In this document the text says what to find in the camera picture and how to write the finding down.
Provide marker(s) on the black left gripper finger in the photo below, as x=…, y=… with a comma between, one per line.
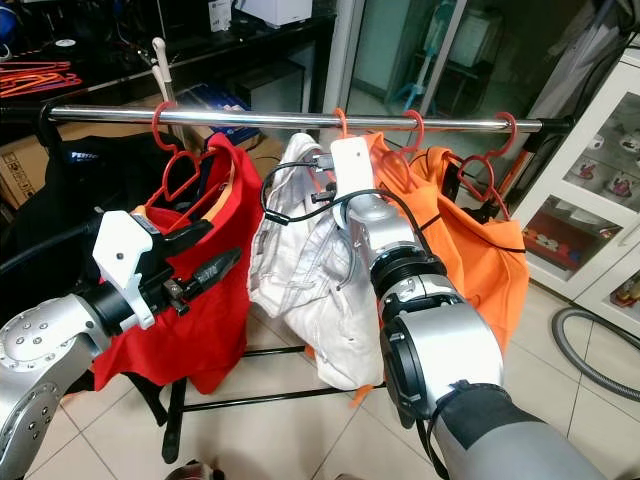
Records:
x=210, y=270
x=185, y=237

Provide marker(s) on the orange plastic hanger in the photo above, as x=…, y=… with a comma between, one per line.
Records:
x=340, y=122

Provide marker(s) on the white denim jeans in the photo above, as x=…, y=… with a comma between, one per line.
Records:
x=310, y=300

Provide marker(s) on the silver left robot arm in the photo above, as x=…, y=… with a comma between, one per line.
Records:
x=50, y=370

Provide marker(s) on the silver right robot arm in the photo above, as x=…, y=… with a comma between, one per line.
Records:
x=390, y=230

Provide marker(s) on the red plastic hanger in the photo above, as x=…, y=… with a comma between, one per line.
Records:
x=510, y=128
x=157, y=125
x=418, y=125

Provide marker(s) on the red shirt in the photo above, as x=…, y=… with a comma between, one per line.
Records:
x=210, y=350

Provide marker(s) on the black garment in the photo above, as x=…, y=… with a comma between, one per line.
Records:
x=70, y=200

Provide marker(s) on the glass sliding door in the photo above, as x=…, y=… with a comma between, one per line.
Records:
x=345, y=50

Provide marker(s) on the teal stand behind glass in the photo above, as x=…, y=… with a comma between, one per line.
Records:
x=420, y=85

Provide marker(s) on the blue flat box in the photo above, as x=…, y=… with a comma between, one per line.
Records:
x=210, y=98

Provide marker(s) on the black glossy table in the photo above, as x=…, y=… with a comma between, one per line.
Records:
x=220, y=55

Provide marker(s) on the large cardboard box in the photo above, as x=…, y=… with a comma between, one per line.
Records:
x=20, y=170

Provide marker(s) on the white printer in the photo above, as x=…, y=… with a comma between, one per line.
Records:
x=275, y=12

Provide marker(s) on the white clothes pole clip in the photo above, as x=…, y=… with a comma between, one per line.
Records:
x=158, y=55

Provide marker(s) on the white and blue carton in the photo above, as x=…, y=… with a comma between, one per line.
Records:
x=219, y=14

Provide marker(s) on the pile of orange hangers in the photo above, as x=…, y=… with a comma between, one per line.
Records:
x=30, y=78

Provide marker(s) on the white glass door cabinet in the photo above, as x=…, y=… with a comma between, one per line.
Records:
x=580, y=220

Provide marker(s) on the blue sports bag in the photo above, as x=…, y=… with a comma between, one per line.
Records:
x=6, y=22

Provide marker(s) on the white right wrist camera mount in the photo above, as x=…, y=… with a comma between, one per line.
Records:
x=352, y=165

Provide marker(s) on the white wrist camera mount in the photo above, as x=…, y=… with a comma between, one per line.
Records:
x=120, y=260
x=352, y=165

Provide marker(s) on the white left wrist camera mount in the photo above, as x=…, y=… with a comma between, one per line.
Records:
x=120, y=260

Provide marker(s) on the chrome clothes rack rail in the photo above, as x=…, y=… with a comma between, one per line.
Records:
x=260, y=117

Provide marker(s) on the black clothes rack frame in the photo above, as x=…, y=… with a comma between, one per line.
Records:
x=175, y=430

